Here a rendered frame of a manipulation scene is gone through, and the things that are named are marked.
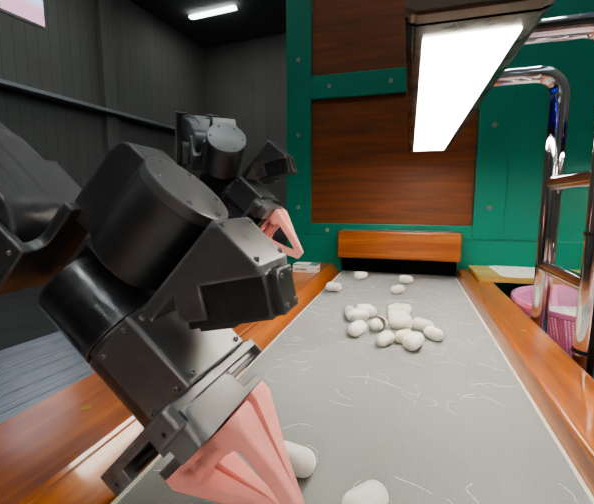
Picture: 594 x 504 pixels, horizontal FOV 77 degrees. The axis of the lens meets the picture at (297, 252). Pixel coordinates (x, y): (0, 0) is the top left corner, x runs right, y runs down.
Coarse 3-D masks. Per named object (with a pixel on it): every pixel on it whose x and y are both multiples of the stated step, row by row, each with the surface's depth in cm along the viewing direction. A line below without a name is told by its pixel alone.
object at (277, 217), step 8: (272, 216) 57; (280, 216) 57; (256, 224) 60; (264, 224) 57; (272, 224) 58; (280, 224) 57; (288, 224) 58; (264, 232) 59; (288, 232) 58; (296, 240) 58; (288, 248) 59; (296, 248) 58; (296, 256) 59
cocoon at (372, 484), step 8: (368, 480) 24; (376, 480) 24; (352, 488) 23; (360, 488) 23; (368, 488) 23; (376, 488) 23; (384, 488) 23; (344, 496) 23; (352, 496) 22; (360, 496) 22; (368, 496) 22; (376, 496) 23; (384, 496) 23
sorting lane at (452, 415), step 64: (320, 320) 61; (448, 320) 61; (320, 384) 40; (384, 384) 40; (448, 384) 40; (512, 384) 40; (320, 448) 29; (384, 448) 29; (448, 448) 29; (512, 448) 29
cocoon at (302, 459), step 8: (288, 448) 26; (296, 448) 26; (304, 448) 26; (288, 456) 26; (296, 456) 26; (304, 456) 26; (312, 456) 26; (296, 464) 26; (304, 464) 26; (312, 464) 26; (296, 472) 26; (304, 472) 26; (312, 472) 26
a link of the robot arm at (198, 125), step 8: (176, 112) 79; (184, 112) 80; (176, 120) 80; (184, 120) 78; (192, 120) 74; (200, 120) 74; (208, 120) 77; (176, 128) 81; (184, 128) 79; (192, 128) 63; (200, 128) 63; (176, 136) 81; (184, 136) 80; (200, 136) 61; (176, 144) 83; (200, 144) 61; (176, 152) 84; (176, 160) 85
